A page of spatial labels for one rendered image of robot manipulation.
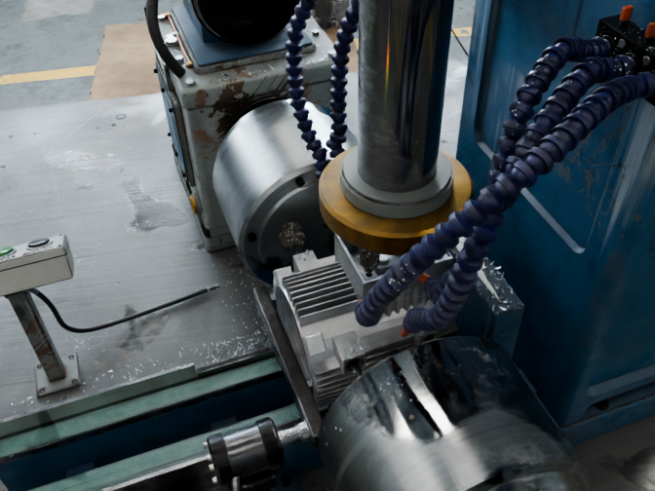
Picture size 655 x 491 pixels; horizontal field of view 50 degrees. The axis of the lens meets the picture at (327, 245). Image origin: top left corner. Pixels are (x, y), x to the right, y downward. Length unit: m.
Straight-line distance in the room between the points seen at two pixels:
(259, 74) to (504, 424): 0.72
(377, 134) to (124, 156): 1.03
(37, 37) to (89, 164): 2.53
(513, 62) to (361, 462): 0.51
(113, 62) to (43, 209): 1.94
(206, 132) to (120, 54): 2.33
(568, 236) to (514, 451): 0.30
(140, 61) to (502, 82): 2.64
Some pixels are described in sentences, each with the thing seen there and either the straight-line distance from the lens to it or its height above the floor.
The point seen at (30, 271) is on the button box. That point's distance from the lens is 1.08.
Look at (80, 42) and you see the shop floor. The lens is 4.05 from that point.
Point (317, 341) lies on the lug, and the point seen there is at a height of 1.09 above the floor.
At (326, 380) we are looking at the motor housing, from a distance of 0.89.
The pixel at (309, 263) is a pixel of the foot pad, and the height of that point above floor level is 1.07.
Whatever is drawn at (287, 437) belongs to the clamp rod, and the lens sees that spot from 0.86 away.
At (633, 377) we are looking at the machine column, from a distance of 1.09.
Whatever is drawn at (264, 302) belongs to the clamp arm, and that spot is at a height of 1.03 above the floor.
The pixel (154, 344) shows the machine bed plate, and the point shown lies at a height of 0.80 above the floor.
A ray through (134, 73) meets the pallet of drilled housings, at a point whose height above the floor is 0.15.
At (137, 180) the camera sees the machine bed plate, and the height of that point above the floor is 0.80.
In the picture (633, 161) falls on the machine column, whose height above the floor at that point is 1.33.
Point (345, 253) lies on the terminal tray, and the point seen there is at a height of 1.14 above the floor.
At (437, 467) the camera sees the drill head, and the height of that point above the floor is 1.16.
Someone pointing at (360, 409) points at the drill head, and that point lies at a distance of 0.75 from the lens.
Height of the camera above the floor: 1.76
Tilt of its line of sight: 44 degrees down
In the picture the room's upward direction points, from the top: 2 degrees counter-clockwise
